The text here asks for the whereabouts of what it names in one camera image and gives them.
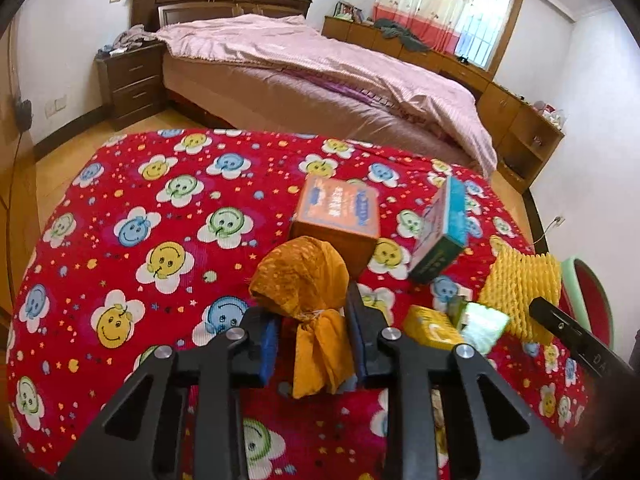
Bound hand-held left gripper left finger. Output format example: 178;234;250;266
55;307;281;480

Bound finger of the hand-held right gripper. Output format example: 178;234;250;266
528;296;587;357

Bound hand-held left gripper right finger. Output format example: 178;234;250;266
346;282;583;480

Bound red bin with green rim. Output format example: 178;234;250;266
560;257;614;347

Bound yellow foam net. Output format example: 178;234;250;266
477;234;564;344

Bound green spiral print box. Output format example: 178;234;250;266
447;296;511;356

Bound small yellow box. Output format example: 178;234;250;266
402;305;464;346

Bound orange plastic bag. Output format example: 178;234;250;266
248;236;357;400

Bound orange cardboard box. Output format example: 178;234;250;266
289;173;381;277

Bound teal and white box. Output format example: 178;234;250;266
409;175;469;285

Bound red smiley flower printed blanket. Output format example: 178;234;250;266
5;129;592;480

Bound long wooden cabinet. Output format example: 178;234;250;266
322;15;566;196

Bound white cups on cabinet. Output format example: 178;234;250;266
532;100;569;129

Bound wooden wardrobe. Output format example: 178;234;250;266
0;35;42;313

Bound pink duvet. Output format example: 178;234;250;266
155;14;499;179

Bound wooden nightstand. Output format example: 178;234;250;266
95;42;169;131

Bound barred window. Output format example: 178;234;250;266
452;0;526;74

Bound dark grey clothes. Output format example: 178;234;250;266
372;18;431;53

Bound row of books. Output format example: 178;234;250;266
334;1;365;24

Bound pile of clothes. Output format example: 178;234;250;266
112;25;159;54

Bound black power adapter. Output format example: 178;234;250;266
12;97;34;134

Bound floral curtain with red hem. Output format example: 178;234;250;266
372;0;484;54

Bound wall socket with plugged cable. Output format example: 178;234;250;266
540;214;566;242

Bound black hanging cable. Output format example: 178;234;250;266
0;130;27;212

